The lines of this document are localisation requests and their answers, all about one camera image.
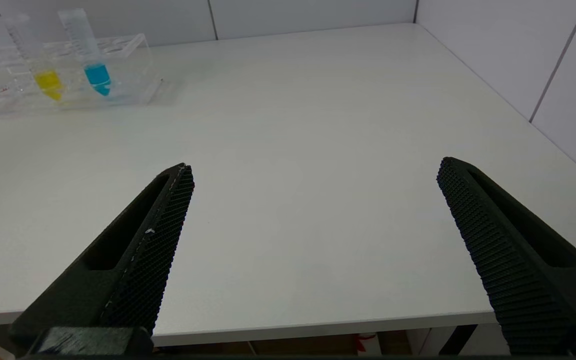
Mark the black table leg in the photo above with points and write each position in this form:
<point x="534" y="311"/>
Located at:
<point x="458" y="340"/>

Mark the clear acrylic test tube rack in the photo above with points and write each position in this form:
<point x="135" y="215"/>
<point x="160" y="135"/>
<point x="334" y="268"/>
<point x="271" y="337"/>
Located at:
<point x="128" y="65"/>

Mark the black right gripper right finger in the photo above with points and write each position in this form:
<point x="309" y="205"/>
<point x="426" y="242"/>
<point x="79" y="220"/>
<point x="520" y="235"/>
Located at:
<point x="528" y="270"/>

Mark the blue pigment test tube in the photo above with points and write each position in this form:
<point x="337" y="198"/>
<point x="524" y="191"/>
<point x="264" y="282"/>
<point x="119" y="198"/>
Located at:
<point x="98" y="77"/>

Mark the white red small object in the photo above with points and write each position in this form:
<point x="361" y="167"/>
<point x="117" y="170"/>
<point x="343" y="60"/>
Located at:
<point x="368" y="345"/>

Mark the yellow pigment test tube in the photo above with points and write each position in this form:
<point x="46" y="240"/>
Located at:
<point x="49" y="82"/>

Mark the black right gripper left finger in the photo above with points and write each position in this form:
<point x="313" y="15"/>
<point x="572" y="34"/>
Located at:
<point x="138" y="270"/>

